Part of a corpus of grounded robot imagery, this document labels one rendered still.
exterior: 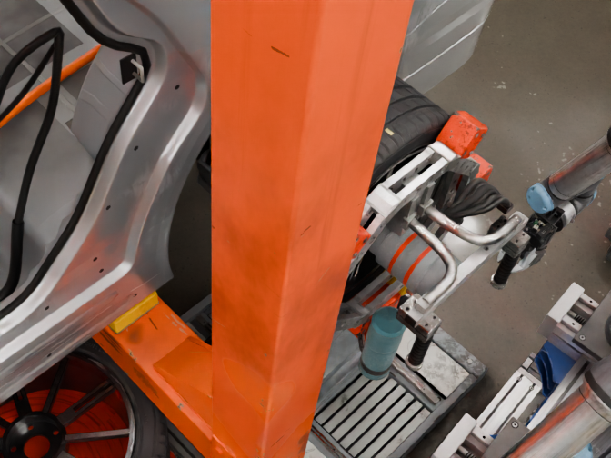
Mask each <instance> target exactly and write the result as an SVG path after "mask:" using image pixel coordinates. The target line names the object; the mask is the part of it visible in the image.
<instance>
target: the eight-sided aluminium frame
mask: <svg viewBox="0 0 611 458"><path fill-rule="evenodd" d="M460 158H461V156H460V155H459V154H457V153H456V152H454V151H453V150H452V149H450V148H449V147H448V146H446V145H445V144H444V143H442V142H441V141H436V142H434V143H433V144H430V145H429V146H428V147H427V148H426V150H425V151H424V152H422V153H421V154H419V155H418V156H417V157H416V158H414V159H413V160H412V161H410V162H409V163H408V164H406V165H405V166H404V167H402V168H401V169H400V170H399V171H397V172H396V173H395V174H393V175H392V176H391V177H389V178H388V179H387V180H386V181H384V182H383V183H382V184H381V183H380V184H379V185H378V186H377V187H376V188H375V189H374V190H373V191H372V193H371V194H370V195H369V196H368V197H367V198H366V203H365V207H364V211H363V214H362V219H361V223H360V225H361V226H362V227H363V226H364V225H365V223H366V222H367V220H368V219H369V217H370V216H371V215H372V213H375V214H376V218H375V219H374V220H373V222H372V223H371V224H370V225H369V226H368V228H367V229H366V230H367V231H368V232H369V233H370V234H371V236H370V238H369V239H368V240H367V242H366V244H365V245H364V246H363V248H362V249H361V250H360V252H359V253H358V254H357V256H356V258H354V259H352V260H351V264H350V268H349V272H348V276H349V275H350V274H351V272H352V271H353V270H354V268H355V267H356V265H357V264H358V262H359V261H360V260H361V258H362V257H363V256H364V254H365V253H366V251H367V250H368V249H369V247H370V246H371V244H372V243H373V242H374V240H375V239H376V238H377V237H378V236H379V234H380V233H381V232H382V230H383V229H384V227H385V226H386V224H387V223H388V222H389V221H390V220H391V218H392V217H393V216H394V215H395V214H396V213H397V212H398V211H399V210H400V209H401V208H402V207H403V206H404V205H406V204H407V203H408V202H409V201H410V200H411V199H412V198H414V197H415V196H416V195H417V194H419V193H421V192H422V191H423V190H424V189H426V188H427V187H428V186H429V185H430V184H431V183H433V182H434V181H435V180H436V179H437V178H438V177H440V176H441V175H442V174H444V173H445V172H447V171H448V174H447V177H446V181H445V183H444V186H443V189H442V192H441V194H440V197H439V199H438V202H437V204H436V207H435V209H436V210H438V211H439V210H440V209H441V208H443V207H444V206H445V205H447V206H449V207H451V206H452V205H453V203H454V202H455V201H456V199H457V197H458V196H459V195H460V194H461V193H462V191H463V190H464V189H465V187H466V186H467V185H468V183H469V182H470V181H472V180H473V179H475V178H476V175H477V174H478V173H479V167H480V163H478V162H477V161H476V160H474V159H473V158H472V157H469V158H467V159H460ZM429 164H432V166H431V167H430V168H428V169H427V170H426V171H425V172H423V173H422V174H421V175H419V176H418V177H417V178H416V179H415V180H414V181H413V182H411V183H410V184H409V185H407V186H406V187H405V188H404V189H402V190H401V191H400V192H399V193H397V194H394V191H395V190H397V189H398V188H399V187H400V186H401V185H402V183H403V182H404V181H405V180H407V179H408V178H409V177H410V176H412V175H413V174H414V173H418V172H420V171H421V170H422V169H424V168H425V167H426V166H427V165H429ZM460 175H462V176H463V177H462V180H461V182H460V185H459V187H458V189H457V192H456V196H455V199H454V201H453V202H452V201H451V199H452V197H453V194H454V191H455V189H456V185H457V183H458V180H459V177H460ZM435 225H436V222H435V221H433V220H432V219H431V218H429V217H428V218H427V219H426V221H425V222H424V224H423V226H424V227H426V228H427V229H428V230H429V231H431V230H432V229H433V227H434V226H435ZM448 232H449V231H447V230H446V229H445V228H444V227H442V226H440V227H439V228H438V229H437V231H436V232H435V234H434V236H435V237H436V238H437V239H439V240H440V241H442V240H443V238H444V237H445V236H446V234H447V233H448ZM348 276H347V278H348ZM393 277H394V276H393V275H391V274H390V273H389V272H388V271H387V270H385V271H384V272H382V273H381V274H380V275H379V276H377V278H376V279H375V280H374V281H373V282H371V283H370V284H369V285H368V286H367V287H365V288H364V289H363V290H362V291H361V292H360V293H358V294H357V295H356V296H355V297H354V298H352V299H351V300H349V301H347V302H346V303H341V305H340V309H339V314H338V317H337V321H336V328H335V332H336V331H341V330H345V329H350V328H354V329H356V328H357V327H358V326H360V325H361V324H363V323H365V322H366V321H367V319H368V317H369V316H371V315H372V314H373V313H374V312H375V311H376V310H377V309H378V308H380V307H381V306H382V305H384V304H385V303H386V302H387V301H388V300H389V299H391V298H392V297H393V296H394V295H395V294H396V293H397V292H399V291H400V290H401V289H402V288H403V287H404V285H403V284H402V283H400V282H399V281H398V280H397V279H396V280H395V281H394V282H393V283H392V284H391V285H389V286H388V287H387V288H386V289H385V290H384V291H383V292H382V293H381V294H380V295H378V296H377V297H376V298H375V299H374V300H373V301H372V302H371V303H370V304H368V305H367V306H366V307H364V306H363V305H361V304H362V303H363V302H364V301H365V300H367V299H368V298H369V297H370V296H372V295H373V294H374V293H375V292H376V291H378V290H379V289H380V288H381V287H382V286H383V285H384V284H386V283H387V282H388V281H389V280H390V279H392V278H393Z"/></svg>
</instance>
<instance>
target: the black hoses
mask: <svg viewBox="0 0 611 458"><path fill-rule="evenodd" d="M484 200H485V201H484ZM483 201H484V202H483ZM482 202H483V203H482ZM480 203H481V204H480ZM513 206H514V204H513V203H511V202H510V201H509V200H508V199H507V198H506V197H504V196H502V195H501V194H500V193H499V191H498V190H497V189H496V188H495V187H494V186H493V185H491V184H489V182H488V181H487V180H485V179H483V178H480V177H477V178H475V179H473V180H472V181H470V182H469V183H468V185H467V186H466V187H465V189H464V190H463V191H462V193H461V194H460V195H459V196H458V197H457V199H456V201H455V202H454V203H453V205H452V206H451V207H449V206H447V205H445V206H444V207H443V208H441V209H440V210H439V212H440V213H442V214H444V215H445V216H446V217H448V218H449V219H451V220H452V221H454V222H455V223H457V224H459V225H461V224H462V223H463V222H464V218H463V217H468V216H474V215H478V214H484V213H487V212H489V211H491V210H493V209H494V208H497V209H498V210H500V211H501V212H502V213H503V214H507V213H509V212H510V211H511V210H512V209H513Z"/></svg>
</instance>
